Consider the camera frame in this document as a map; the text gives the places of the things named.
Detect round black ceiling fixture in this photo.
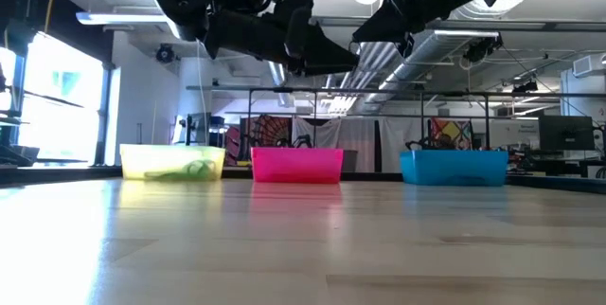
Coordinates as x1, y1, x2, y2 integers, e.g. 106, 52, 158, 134
154, 43, 176, 64

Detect green rubber band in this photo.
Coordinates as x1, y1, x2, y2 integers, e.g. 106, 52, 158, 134
143, 168, 190, 182
186, 159, 218, 178

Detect blue plastic basket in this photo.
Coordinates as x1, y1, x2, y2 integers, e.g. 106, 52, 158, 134
399, 149, 510, 188

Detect black computer monitor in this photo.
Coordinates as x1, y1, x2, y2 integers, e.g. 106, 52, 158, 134
538, 115, 596, 152

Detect pink plastic basket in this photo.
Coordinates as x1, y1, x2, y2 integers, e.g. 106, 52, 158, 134
250, 147, 345, 184

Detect white wall unit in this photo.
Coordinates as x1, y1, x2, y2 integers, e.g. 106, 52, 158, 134
571, 55, 594, 79

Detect black overhead camera rig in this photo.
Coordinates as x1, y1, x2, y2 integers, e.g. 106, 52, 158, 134
461, 33, 504, 65

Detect white column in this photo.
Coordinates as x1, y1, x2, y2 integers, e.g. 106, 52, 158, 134
177, 56, 214, 148

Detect black pipe rack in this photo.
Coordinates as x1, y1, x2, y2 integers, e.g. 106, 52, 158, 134
187, 85, 606, 154

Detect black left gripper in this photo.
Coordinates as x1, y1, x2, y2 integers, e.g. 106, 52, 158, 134
203, 0, 361, 78

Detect red black patterned hanging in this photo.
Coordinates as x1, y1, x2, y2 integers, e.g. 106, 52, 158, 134
239, 115, 293, 150

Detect yellow plastic basket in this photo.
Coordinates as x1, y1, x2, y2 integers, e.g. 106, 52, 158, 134
118, 143, 227, 183

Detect colourful quilt wall hanging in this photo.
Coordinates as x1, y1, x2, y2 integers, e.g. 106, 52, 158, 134
428, 117, 474, 151

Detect white curtain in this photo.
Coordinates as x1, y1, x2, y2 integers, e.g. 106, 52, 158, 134
291, 116, 430, 173

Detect bright window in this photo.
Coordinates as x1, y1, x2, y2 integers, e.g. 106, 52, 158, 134
0, 29, 119, 167

